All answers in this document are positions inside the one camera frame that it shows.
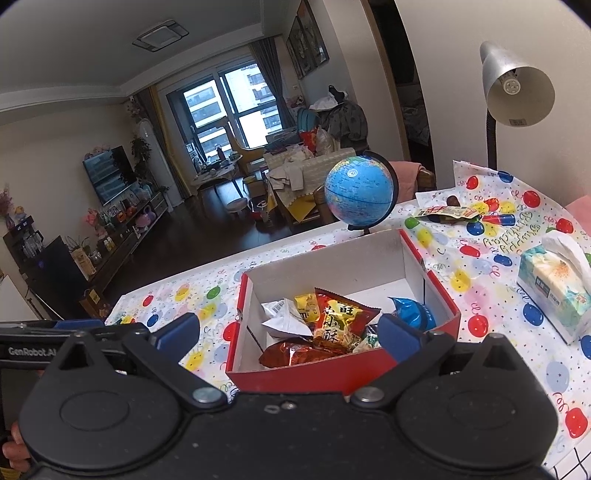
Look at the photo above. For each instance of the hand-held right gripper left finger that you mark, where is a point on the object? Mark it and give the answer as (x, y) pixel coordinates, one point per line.
(178, 333)

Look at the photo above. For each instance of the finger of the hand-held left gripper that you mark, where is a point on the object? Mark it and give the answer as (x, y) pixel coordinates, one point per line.
(78, 324)
(27, 351)

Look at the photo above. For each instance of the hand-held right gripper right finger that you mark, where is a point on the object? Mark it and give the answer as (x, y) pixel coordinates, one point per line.
(399, 334)

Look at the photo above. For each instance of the blue snack packet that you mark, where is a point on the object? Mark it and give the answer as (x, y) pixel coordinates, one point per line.
(415, 314)

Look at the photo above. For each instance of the red and gold snack packet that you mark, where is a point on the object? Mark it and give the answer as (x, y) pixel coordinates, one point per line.
(341, 323)

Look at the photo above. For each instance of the yellow snack packet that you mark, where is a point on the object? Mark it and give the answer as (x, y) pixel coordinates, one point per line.
(305, 307)

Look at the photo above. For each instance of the red foil snack packet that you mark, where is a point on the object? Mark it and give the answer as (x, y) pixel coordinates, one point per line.
(295, 353)

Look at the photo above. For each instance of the silver white snack packet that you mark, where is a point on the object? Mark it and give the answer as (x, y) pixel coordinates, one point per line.
(284, 321)

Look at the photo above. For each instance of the red cardboard box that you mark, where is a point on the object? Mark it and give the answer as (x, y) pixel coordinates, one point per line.
(323, 258)

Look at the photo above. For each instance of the person's left hand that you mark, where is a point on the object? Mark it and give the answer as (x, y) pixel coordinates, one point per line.
(11, 454)

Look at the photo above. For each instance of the black cabinet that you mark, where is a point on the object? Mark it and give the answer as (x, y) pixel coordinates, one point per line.
(51, 272)

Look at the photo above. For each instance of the dark TV cabinet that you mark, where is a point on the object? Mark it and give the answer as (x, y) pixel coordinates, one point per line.
(124, 240)

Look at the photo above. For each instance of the balloon-print tablecloth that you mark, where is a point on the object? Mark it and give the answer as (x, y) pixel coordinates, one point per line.
(489, 277)

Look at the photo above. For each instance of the flat colourful snack packet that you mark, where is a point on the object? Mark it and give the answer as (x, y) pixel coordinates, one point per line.
(443, 214)

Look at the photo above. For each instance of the dried flowers in vase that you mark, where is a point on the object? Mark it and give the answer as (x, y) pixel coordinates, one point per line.
(7, 207)

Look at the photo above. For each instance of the round white stool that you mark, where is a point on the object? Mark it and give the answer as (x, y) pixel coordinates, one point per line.
(238, 205)

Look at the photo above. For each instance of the blue globe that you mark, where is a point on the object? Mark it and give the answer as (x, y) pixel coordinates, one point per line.
(358, 189)

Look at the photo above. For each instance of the television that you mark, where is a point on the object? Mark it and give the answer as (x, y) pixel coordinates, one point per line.
(108, 175)

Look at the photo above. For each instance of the tissue pack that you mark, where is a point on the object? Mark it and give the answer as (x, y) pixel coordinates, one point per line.
(549, 286)

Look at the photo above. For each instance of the white standing air conditioner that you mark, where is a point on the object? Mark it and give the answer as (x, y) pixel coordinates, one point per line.
(154, 161)

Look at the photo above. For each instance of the green potted plant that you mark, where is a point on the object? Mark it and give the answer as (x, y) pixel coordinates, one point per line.
(141, 152)

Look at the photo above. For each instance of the sofa with cream cover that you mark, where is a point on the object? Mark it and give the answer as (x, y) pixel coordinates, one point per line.
(314, 173)

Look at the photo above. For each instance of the yellow armchair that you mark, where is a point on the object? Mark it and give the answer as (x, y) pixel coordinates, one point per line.
(249, 154)

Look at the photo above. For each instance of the brown and yellow curtain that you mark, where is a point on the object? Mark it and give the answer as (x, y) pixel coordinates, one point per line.
(161, 138)

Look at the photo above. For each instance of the pink cushion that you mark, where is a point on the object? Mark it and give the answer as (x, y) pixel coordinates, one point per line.
(579, 210)

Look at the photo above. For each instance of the white grid-pattern sheet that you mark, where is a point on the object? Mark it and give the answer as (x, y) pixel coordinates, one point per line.
(575, 468)

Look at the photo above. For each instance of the pile of clothes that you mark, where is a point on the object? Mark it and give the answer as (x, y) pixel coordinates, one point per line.
(344, 120)

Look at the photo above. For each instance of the teal armchair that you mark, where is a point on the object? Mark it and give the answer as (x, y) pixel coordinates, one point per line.
(305, 121)

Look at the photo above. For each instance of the large window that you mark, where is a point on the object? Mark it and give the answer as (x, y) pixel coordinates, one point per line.
(207, 101)

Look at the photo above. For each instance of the grey curtain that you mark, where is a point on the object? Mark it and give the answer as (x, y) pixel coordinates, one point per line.
(272, 83)

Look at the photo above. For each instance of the silver desk lamp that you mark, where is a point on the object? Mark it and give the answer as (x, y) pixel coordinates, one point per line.
(517, 83)

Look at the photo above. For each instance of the ceiling light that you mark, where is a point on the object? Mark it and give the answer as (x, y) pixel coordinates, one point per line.
(160, 34)

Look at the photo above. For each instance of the dark framed wall picture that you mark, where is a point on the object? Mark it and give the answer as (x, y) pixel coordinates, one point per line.
(314, 34)
(295, 50)

